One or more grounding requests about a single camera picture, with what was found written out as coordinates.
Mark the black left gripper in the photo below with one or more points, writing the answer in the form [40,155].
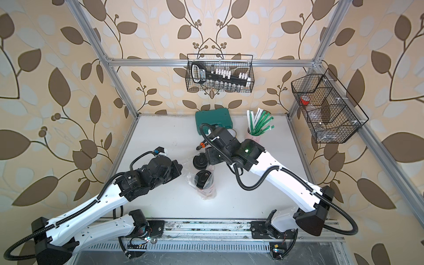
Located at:
[173,164]

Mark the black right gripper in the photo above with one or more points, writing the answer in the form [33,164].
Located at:
[211,154]

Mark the red milk tea cup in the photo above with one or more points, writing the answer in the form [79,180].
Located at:
[204,184]
[200,162]

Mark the clear plastic carrier bag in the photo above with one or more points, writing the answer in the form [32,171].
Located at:
[190,172]

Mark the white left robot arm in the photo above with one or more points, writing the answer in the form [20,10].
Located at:
[55,241]

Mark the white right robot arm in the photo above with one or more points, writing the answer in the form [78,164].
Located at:
[312,203]

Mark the orange black cutting pliers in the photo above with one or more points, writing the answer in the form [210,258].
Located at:
[200,146]

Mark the green plastic tool case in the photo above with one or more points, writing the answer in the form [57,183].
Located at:
[217,117]

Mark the bundle of wrapped straws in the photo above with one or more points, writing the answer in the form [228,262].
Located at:
[259,122]

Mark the black socket set holder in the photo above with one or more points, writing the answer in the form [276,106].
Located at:
[208,74]

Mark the black wire basket back wall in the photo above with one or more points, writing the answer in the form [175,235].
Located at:
[232,60]

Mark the black wire basket wall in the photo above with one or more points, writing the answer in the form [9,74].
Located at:
[330,111]
[232,60]

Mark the black wire basket right wall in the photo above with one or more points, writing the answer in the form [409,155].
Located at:
[330,111]

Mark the aluminium frame rail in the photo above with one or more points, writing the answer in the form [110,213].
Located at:
[180,57]

